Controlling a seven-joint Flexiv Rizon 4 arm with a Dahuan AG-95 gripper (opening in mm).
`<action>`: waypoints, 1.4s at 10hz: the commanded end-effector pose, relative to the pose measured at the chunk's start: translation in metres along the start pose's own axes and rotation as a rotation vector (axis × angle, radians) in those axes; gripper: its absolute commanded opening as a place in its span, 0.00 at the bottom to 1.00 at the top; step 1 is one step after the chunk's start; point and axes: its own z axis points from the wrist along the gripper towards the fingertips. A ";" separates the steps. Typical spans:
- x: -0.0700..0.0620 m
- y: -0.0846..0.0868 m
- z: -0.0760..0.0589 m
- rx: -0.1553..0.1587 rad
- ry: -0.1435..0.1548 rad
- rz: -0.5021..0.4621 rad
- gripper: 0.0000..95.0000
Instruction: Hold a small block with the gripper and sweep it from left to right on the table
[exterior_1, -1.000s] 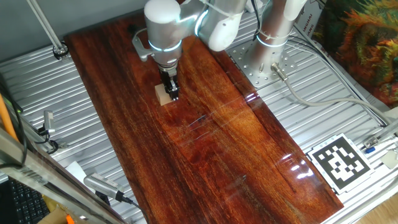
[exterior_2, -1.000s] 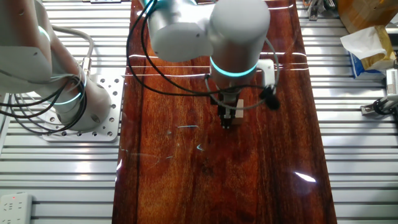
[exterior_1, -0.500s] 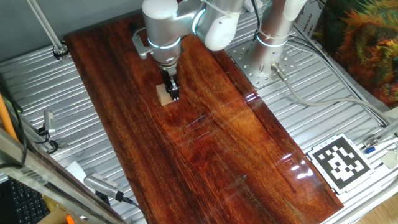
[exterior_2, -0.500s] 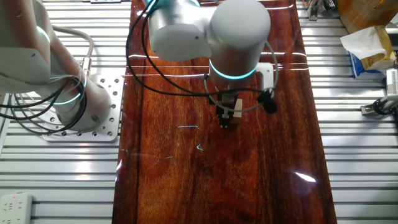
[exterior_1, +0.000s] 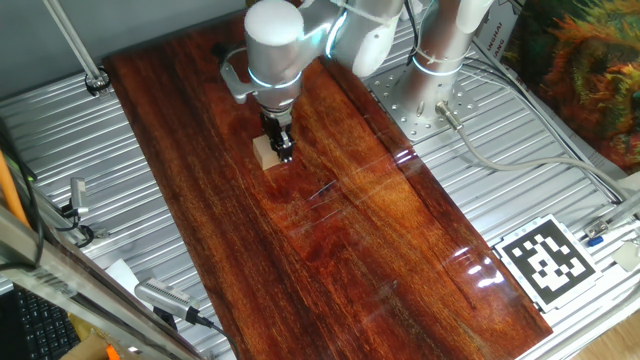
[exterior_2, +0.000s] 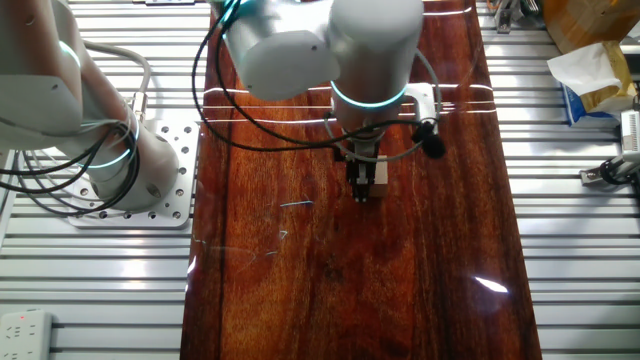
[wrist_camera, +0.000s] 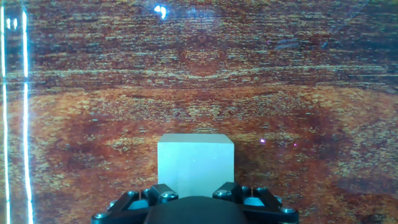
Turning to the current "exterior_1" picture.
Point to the small silver corner bracket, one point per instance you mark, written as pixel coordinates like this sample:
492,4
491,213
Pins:
596,228

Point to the black computer keyboard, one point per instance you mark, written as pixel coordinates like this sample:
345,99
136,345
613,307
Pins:
40,330

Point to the black white marker board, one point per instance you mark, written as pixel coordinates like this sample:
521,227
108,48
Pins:
547,262

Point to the small blue part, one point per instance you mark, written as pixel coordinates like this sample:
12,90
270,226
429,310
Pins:
595,241

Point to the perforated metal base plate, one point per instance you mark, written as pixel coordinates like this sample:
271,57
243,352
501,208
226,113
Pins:
390,100

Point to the white printed board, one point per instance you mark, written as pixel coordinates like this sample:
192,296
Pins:
495,35

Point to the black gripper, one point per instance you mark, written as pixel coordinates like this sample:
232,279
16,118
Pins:
274,122

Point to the brown cardboard box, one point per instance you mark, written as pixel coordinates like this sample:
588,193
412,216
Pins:
85,347

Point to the small white card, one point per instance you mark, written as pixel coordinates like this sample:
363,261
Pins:
627,256

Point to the orange pole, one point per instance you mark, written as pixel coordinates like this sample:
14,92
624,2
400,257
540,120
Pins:
10,190

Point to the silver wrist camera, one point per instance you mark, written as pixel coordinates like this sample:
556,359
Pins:
235,85

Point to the small tan wooden block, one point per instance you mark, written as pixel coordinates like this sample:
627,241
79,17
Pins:
264,152

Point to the black camera stand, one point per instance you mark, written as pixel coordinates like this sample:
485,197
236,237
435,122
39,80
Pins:
165,317

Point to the silver labelled depth camera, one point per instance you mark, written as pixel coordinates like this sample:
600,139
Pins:
78,195

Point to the colourful patterned cloth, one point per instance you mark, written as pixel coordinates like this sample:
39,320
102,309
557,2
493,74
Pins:
590,75

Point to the grey metal rod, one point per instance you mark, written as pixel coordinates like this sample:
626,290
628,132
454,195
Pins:
75,45

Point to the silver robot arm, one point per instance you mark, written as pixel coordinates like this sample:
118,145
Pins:
280,45

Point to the camera mount with black knob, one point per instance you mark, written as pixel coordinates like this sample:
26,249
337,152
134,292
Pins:
85,232

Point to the glossy wood-grain mat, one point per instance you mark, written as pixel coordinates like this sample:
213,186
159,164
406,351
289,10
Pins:
325,225

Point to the aluminium frame bar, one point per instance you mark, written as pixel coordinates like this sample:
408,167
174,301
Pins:
50,280

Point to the short aluminium profile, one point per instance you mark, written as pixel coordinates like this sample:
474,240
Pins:
622,207

